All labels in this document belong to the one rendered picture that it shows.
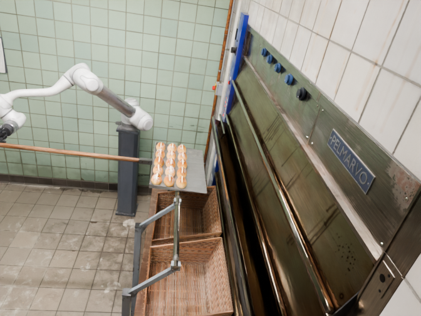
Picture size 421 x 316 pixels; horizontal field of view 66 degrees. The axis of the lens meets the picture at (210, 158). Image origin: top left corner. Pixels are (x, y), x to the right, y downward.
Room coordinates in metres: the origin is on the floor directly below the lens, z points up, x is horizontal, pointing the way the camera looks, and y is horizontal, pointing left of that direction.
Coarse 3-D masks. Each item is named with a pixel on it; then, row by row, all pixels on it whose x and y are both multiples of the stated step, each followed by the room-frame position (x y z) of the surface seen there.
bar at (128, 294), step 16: (176, 192) 1.61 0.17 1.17; (176, 208) 1.46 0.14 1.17; (144, 224) 1.51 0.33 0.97; (176, 224) 1.33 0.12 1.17; (176, 240) 1.21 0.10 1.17; (176, 256) 1.11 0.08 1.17; (160, 272) 1.07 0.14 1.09; (128, 288) 1.06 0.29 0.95; (144, 288) 1.04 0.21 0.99; (128, 304) 1.02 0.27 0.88
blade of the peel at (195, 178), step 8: (168, 144) 2.16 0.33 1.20; (176, 152) 2.09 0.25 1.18; (192, 152) 2.14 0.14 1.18; (200, 152) 2.16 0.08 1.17; (176, 160) 1.98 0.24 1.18; (192, 160) 2.03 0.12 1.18; (200, 160) 2.05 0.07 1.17; (152, 168) 1.82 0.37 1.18; (176, 168) 1.88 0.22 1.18; (192, 168) 1.92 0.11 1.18; (200, 168) 1.94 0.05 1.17; (176, 176) 1.78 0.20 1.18; (192, 176) 1.82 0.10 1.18; (200, 176) 1.84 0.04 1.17; (152, 184) 1.61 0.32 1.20; (160, 184) 1.66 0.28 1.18; (176, 184) 1.69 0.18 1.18; (192, 184) 1.72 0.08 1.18; (200, 184) 1.74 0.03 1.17; (200, 192) 1.65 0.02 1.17
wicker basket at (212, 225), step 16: (160, 192) 2.16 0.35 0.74; (192, 192) 2.20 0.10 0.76; (208, 192) 2.22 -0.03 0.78; (160, 208) 2.14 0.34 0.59; (192, 208) 2.20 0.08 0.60; (208, 208) 2.11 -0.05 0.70; (160, 224) 1.94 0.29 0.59; (192, 224) 2.01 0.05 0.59; (208, 224) 1.95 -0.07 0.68; (160, 240) 1.63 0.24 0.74; (160, 256) 1.63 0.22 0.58
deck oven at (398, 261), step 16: (240, 64) 2.35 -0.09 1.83; (256, 144) 1.52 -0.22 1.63; (416, 208) 0.50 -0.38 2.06; (288, 224) 0.92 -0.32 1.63; (400, 224) 0.51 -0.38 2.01; (416, 224) 0.49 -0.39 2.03; (400, 240) 0.50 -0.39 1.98; (416, 240) 0.47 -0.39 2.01; (384, 256) 0.51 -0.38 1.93; (400, 256) 0.48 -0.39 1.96; (416, 256) 0.45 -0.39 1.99; (384, 272) 0.49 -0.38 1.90; (400, 272) 0.46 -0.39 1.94; (368, 288) 0.50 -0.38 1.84; (384, 288) 0.47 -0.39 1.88; (320, 304) 0.61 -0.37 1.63; (352, 304) 0.52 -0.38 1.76; (368, 304) 0.48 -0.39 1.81; (384, 304) 0.45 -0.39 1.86
